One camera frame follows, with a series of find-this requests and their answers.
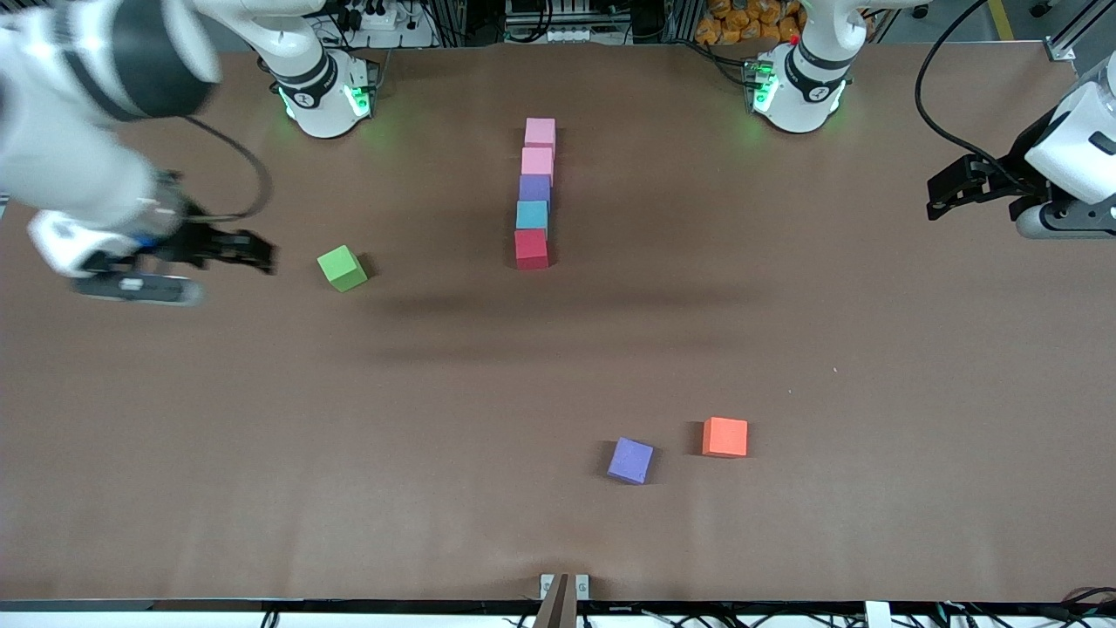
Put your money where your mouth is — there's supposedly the light purple foam block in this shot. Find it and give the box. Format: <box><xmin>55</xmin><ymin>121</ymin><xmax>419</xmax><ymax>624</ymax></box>
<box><xmin>607</xmin><ymin>436</ymin><xmax>656</xmax><ymax>486</ymax></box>

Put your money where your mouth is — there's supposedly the white table edge rail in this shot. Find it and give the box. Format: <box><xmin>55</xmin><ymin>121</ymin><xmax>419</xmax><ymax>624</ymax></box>
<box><xmin>0</xmin><ymin>600</ymin><xmax>1116</xmax><ymax>628</ymax></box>

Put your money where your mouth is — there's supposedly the green foam block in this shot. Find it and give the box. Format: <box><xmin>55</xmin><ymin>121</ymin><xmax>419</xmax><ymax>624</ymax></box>
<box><xmin>316</xmin><ymin>244</ymin><xmax>370</xmax><ymax>293</ymax></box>

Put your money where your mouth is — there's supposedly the red foam block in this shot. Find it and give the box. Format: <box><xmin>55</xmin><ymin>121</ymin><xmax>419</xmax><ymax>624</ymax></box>
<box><xmin>514</xmin><ymin>229</ymin><xmax>551</xmax><ymax>270</ymax></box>

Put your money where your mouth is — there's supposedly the white socket strip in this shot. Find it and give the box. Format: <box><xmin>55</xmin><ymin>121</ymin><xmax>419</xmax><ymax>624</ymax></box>
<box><xmin>336</xmin><ymin>3</ymin><xmax>404</xmax><ymax>32</ymax></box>
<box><xmin>506</xmin><ymin>22</ymin><xmax>604</xmax><ymax>44</ymax></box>

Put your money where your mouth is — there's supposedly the orange foam block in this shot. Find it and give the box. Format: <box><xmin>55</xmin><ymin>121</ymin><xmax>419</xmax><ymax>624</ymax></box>
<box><xmin>702</xmin><ymin>416</ymin><xmax>750</xmax><ymax>459</ymax></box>

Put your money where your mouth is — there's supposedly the table cover sheet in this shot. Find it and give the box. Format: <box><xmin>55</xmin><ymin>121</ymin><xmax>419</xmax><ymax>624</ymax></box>
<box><xmin>0</xmin><ymin>42</ymin><xmax>1116</xmax><ymax>604</ymax></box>

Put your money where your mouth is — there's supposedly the metal bracket with brown strip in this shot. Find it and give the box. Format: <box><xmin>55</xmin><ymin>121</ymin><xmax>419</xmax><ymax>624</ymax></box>
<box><xmin>534</xmin><ymin>573</ymin><xmax>591</xmax><ymax>628</ymax></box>

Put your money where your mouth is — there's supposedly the bag of orange objects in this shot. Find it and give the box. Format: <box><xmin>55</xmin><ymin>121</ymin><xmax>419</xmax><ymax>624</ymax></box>
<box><xmin>695</xmin><ymin>0</ymin><xmax>807</xmax><ymax>46</ymax></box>

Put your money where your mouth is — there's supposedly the aluminium frame profile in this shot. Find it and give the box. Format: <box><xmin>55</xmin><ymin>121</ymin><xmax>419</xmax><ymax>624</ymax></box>
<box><xmin>1046</xmin><ymin>0</ymin><xmax>1116</xmax><ymax>64</ymax></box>

